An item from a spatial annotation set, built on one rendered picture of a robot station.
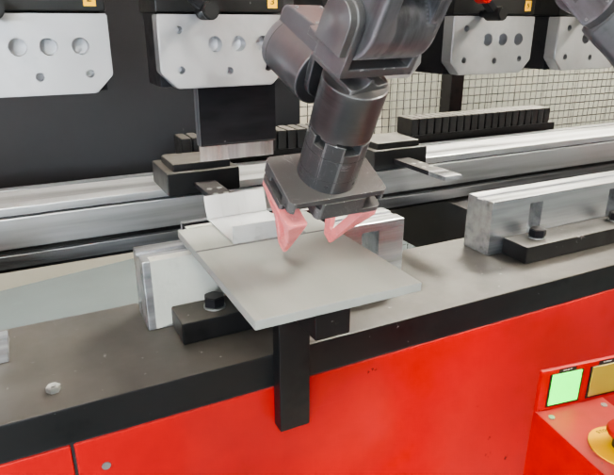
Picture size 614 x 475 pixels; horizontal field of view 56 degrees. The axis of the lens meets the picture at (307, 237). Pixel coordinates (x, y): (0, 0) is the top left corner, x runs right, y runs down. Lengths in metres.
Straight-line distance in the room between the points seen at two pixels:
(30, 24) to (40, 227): 0.40
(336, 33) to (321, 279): 0.25
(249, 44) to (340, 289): 0.31
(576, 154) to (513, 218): 0.53
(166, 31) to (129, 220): 0.40
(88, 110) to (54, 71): 0.56
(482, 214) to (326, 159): 0.54
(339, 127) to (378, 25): 0.10
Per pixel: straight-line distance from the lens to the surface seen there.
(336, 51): 0.44
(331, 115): 0.48
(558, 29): 0.99
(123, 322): 0.80
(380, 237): 0.86
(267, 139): 0.76
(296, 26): 0.53
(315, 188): 0.53
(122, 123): 1.23
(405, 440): 0.90
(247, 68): 0.70
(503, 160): 1.36
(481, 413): 0.98
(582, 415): 0.84
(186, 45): 0.68
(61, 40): 0.66
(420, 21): 0.46
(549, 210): 1.09
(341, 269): 0.61
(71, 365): 0.73
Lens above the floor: 1.24
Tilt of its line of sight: 20 degrees down
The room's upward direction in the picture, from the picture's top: straight up
